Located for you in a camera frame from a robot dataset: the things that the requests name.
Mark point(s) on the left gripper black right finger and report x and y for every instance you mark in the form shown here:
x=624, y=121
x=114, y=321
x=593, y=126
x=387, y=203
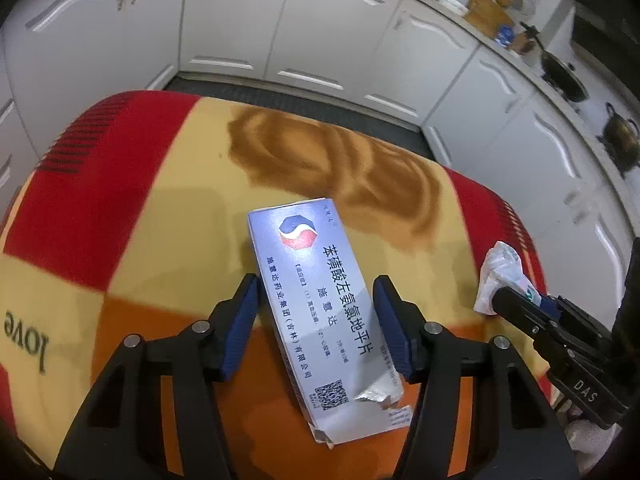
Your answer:
x=514, y=432

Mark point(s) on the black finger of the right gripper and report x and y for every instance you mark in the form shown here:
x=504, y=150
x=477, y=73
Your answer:
x=538, y=321

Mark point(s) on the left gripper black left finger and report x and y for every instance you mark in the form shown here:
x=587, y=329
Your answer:
x=118, y=433

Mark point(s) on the small white wrapper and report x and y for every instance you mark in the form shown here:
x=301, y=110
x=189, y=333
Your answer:
x=502, y=267

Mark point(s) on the blue white medicine box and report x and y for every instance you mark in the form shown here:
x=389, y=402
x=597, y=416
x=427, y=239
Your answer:
x=329, y=335

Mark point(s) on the white kitchen cabinets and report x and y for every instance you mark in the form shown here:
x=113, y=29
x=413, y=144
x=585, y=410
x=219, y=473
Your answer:
x=483, y=112

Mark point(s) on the white gloved right hand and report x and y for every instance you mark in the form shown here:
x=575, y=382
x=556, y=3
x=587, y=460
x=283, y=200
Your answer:
x=589, y=442

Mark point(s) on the bronze stock pot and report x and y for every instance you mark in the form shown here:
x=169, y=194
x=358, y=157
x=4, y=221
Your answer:
x=620, y=138

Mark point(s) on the colourful patterned blanket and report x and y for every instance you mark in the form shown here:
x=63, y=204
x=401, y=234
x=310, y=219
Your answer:
x=135, y=221

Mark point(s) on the black frying pan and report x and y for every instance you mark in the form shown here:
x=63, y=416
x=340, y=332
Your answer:
x=558, y=74

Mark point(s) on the wooden cutting board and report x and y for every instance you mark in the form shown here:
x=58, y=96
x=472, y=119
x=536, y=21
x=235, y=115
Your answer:
x=487, y=17

